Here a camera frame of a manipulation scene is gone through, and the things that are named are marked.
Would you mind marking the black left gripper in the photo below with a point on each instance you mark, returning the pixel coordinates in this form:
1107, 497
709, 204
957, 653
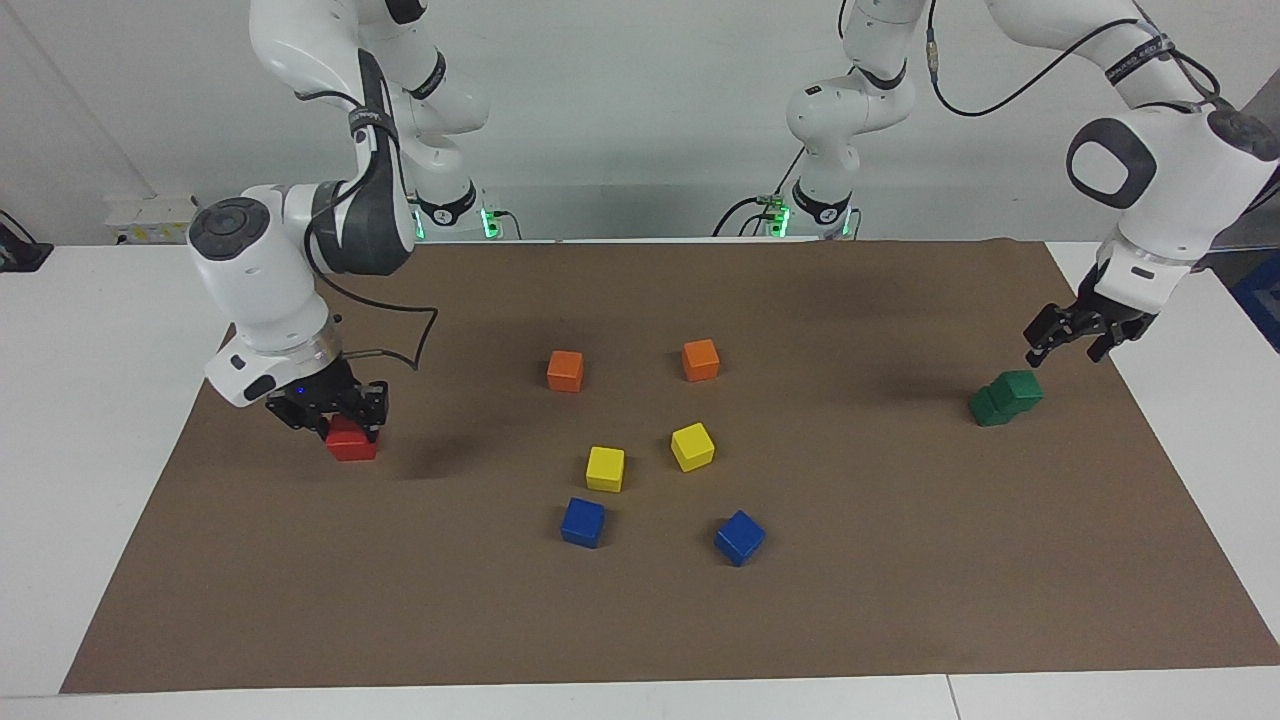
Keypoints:
1115, 310

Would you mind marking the orange wooden cube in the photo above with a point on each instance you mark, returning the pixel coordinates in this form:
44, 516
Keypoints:
700, 360
565, 371

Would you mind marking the blue wooden cube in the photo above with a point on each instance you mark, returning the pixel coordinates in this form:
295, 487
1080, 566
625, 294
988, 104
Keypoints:
582, 522
740, 538

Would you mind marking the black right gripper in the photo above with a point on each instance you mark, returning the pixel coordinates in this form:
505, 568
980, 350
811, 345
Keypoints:
330, 390

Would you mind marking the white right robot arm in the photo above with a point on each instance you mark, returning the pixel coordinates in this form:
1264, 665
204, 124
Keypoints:
260, 280

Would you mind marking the brown paper table mat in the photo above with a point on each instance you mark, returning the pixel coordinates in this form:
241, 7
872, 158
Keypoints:
800, 620

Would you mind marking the yellow wooden cube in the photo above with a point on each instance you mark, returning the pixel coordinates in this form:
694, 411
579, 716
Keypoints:
692, 446
605, 468

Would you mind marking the white wall power strip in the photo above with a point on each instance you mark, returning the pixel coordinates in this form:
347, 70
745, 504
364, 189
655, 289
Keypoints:
150, 218

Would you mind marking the red wooden cube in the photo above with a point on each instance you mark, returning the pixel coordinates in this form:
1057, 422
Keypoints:
352, 448
348, 424

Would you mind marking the black device on table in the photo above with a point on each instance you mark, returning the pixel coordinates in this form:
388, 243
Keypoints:
20, 250

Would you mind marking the green wooden cube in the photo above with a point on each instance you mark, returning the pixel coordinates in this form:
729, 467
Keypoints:
983, 408
1018, 392

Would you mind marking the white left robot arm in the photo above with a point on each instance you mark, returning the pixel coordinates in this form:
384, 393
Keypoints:
1170, 190

